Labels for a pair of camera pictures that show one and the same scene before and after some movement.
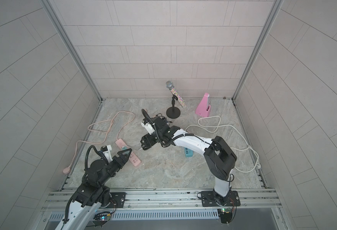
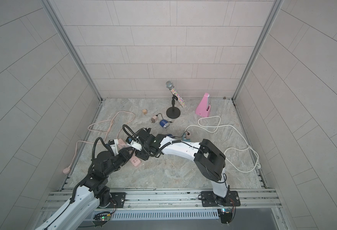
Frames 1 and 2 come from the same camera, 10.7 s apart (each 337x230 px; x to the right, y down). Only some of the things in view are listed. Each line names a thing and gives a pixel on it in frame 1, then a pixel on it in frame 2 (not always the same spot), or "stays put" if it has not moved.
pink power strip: (132, 157) stays put
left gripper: (117, 161) stays put
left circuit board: (100, 219) stays put
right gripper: (148, 138) -> (141, 154)
